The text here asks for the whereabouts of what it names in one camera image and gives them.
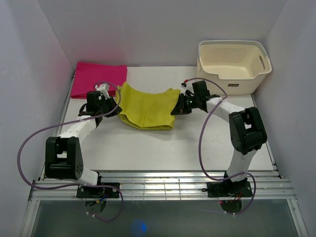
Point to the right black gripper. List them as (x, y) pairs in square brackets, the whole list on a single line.
[(179, 108)]

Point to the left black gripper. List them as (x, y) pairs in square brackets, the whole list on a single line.
[(110, 101)]

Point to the yellow-green trousers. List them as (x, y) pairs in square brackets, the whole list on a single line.
[(147, 111)]

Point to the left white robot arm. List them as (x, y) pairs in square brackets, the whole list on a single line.
[(63, 156)]

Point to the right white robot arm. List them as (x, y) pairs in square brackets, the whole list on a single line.
[(247, 135)]

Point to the folded pink trousers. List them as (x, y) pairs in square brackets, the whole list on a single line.
[(88, 74)]

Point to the cream perforated plastic basket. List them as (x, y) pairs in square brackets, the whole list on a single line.
[(238, 66)]

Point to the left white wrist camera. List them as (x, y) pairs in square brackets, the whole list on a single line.
[(103, 88)]

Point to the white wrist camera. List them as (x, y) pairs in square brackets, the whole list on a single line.
[(187, 86), (103, 88)]

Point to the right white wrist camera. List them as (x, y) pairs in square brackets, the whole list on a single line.
[(187, 86)]

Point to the aluminium rail frame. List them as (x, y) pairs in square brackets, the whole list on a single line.
[(166, 186)]

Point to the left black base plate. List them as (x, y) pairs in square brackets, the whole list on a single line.
[(96, 198)]

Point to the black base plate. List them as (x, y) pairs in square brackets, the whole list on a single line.
[(234, 191), (96, 198)]

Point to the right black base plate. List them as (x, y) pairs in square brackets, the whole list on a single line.
[(234, 191)]

